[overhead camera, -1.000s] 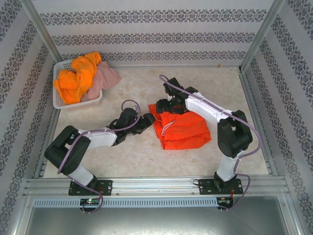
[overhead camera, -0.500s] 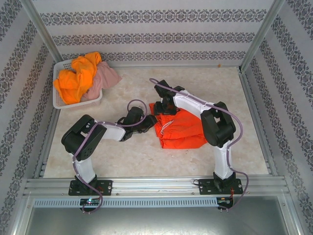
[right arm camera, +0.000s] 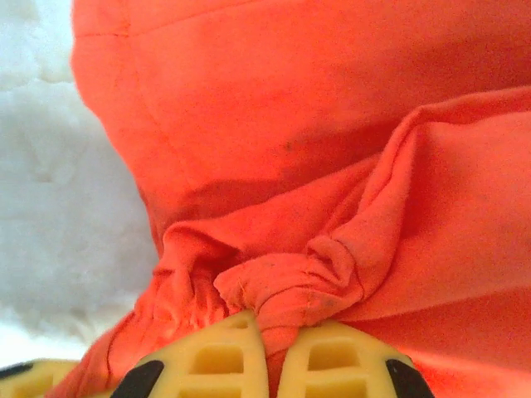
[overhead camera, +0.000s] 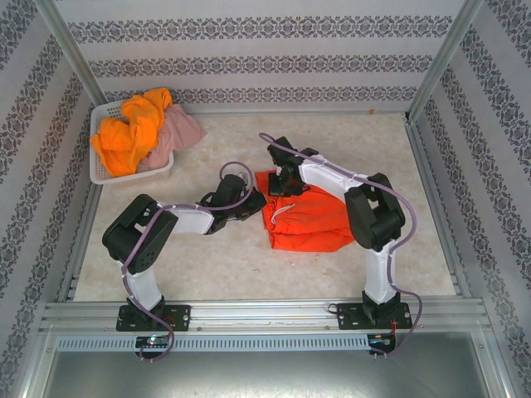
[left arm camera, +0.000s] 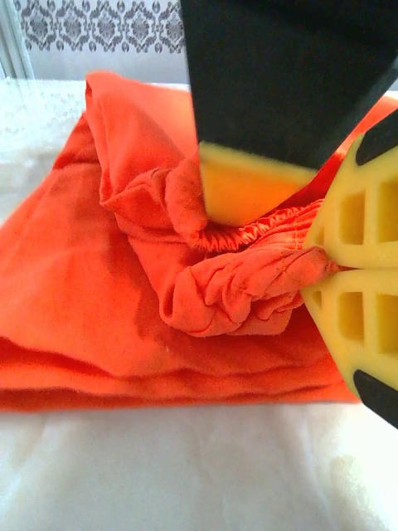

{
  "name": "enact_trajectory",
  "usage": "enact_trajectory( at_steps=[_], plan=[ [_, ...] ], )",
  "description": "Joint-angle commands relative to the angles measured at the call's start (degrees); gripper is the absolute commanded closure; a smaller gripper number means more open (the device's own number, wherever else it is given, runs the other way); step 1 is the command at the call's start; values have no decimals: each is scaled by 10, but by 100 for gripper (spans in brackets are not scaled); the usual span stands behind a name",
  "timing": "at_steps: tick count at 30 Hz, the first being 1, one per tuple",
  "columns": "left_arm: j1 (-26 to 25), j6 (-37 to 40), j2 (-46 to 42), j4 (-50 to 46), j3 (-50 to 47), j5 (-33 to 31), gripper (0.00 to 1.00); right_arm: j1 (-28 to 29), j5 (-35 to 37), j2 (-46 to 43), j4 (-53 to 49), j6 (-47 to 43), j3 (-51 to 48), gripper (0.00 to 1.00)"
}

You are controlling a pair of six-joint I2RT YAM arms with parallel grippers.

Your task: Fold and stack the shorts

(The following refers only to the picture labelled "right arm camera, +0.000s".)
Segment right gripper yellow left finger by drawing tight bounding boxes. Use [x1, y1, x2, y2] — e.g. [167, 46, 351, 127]
[111, 308, 270, 398]

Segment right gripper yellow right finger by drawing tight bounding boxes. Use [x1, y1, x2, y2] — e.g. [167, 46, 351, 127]
[270, 321, 436, 398]

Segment red-orange shorts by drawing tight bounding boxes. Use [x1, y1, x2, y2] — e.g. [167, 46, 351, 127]
[45, 0, 531, 398]

